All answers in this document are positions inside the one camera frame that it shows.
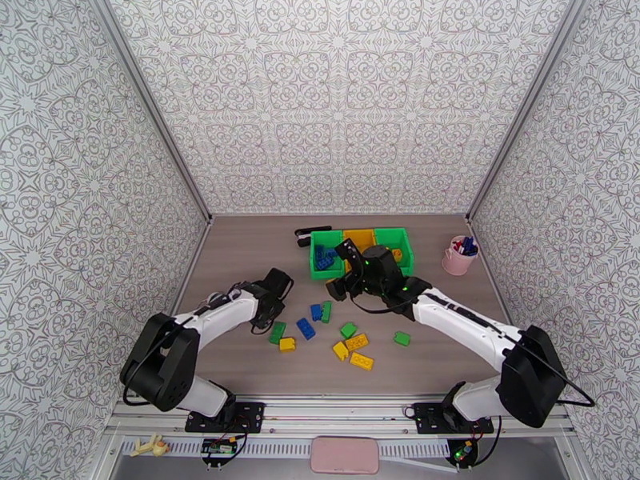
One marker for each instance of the long blue lego brick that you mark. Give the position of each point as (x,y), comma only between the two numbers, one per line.
(324,264)
(305,329)
(330,254)

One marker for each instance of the long green lego brick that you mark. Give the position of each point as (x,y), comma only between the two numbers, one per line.
(326,311)
(277,333)

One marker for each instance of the short yellow lego brick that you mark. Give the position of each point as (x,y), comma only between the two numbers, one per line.
(340,351)
(287,344)
(397,253)

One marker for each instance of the short blue lego brick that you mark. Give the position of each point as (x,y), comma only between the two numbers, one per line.
(316,312)
(319,250)

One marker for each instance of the short green lego brick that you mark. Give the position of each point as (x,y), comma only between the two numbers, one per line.
(401,338)
(348,330)

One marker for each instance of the long yellow lego brick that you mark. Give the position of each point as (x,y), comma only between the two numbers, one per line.
(361,361)
(357,341)

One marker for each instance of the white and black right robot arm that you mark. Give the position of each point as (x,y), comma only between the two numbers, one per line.
(460,318)

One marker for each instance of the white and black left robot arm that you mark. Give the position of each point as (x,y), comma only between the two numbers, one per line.
(220,313)

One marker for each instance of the yellow plastic bin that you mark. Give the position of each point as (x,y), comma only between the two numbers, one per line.
(362,236)

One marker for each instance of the green plastic bin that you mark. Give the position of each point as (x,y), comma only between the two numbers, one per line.
(320,274)
(390,236)

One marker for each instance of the black stapler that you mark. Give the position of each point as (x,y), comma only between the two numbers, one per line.
(315,228)

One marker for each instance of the white alarm clock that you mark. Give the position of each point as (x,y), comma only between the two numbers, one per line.
(215,296)

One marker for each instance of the pink cup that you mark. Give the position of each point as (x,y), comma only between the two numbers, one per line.
(457,266)

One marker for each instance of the red marker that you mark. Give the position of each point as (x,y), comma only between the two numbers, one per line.
(461,247)

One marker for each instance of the blue marker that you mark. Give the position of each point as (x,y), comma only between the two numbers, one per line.
(468,242)

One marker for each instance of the pink rectangular pad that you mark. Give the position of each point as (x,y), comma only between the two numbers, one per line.
(345,456)

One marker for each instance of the yellow rubber duck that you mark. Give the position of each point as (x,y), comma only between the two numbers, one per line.
(161,449)

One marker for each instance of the pale yellow toy figure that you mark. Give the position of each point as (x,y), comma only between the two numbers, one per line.
(142,446)

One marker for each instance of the aluminium side rail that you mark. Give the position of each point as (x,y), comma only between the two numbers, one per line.
(199,248)

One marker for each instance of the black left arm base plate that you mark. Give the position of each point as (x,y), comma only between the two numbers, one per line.
(250,417)

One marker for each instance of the aluminium front rail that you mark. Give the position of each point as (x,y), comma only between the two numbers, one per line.
(340,408)

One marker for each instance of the green circuit board black mount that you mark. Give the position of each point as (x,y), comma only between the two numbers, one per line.
(218,447)
(462,451)

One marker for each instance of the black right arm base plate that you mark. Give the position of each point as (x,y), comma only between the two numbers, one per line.
(425,418)

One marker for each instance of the aluminium corner post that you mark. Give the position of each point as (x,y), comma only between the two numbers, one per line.
(151,101)
(525,101)

